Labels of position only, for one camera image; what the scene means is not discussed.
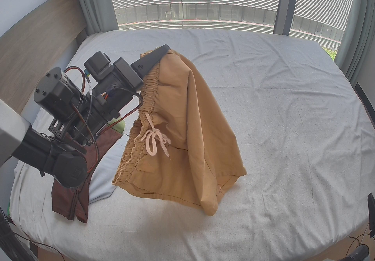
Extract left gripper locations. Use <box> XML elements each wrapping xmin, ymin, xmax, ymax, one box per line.
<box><xmin>75</xmin><ymin>44</ymin><xmax>171</xmax><ymax>137</ymax></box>

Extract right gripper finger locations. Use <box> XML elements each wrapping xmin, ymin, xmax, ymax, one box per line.
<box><xmin>368</xmin><ymin>192</ymin><xmax>375</xmax><ymax>238</ymax></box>

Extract tan shorts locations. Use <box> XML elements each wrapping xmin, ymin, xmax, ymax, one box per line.
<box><xmin>112</xmin><ymin>49</ymin><xmax>247</xmax><ymax>216</ymax></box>

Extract bed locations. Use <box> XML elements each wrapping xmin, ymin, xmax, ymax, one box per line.
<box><xmin>0</xmin><ymin>0</ymin><xmax>374</xmax><ymax>261</ymax></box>

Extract pale blue garment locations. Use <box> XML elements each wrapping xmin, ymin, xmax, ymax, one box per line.
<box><xmin>88</xmin><ymin>134</ymin><xmax>131</xmax><ymax>205</ymax></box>

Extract brown garment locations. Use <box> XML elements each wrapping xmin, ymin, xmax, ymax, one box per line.
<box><xmin>52</xmin><ymin>128</ymin><xmax>123</xmax><ymax>223</ymax></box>

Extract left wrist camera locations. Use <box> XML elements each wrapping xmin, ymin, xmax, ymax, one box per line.
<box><xmin>83</xmin><ymin>52</ymin><xmax>114</xmax><ymax>82</ymax></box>

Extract black cable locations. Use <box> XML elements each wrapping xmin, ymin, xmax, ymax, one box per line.
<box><xmin>12</xmin><ymin>232</ymin><xmax>63</xmax><ymax>256</ymax></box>

